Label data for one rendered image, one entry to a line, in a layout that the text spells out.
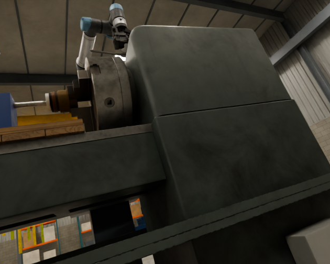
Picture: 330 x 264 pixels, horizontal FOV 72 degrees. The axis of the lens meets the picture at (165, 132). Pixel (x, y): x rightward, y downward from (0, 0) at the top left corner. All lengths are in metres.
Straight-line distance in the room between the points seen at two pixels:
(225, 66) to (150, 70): 0.31
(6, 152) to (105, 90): 0.33
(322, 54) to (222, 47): 10.78
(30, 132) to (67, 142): 0.10
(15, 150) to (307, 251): 0.79
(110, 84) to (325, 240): 0.77
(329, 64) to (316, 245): 10.95
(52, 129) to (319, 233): 0.76
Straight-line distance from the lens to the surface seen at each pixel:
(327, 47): 11.64
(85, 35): 1.51
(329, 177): 0.84
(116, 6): 1.45
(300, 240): 0.74
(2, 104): 0.92
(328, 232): 0.79
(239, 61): 0.99
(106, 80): 0.81
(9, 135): 0.71
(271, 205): 0.67
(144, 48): 0.84
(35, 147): 0.69
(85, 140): 0.68
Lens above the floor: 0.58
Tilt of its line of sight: 20 degrees up
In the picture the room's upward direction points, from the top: 17 degrees counter-clockwise
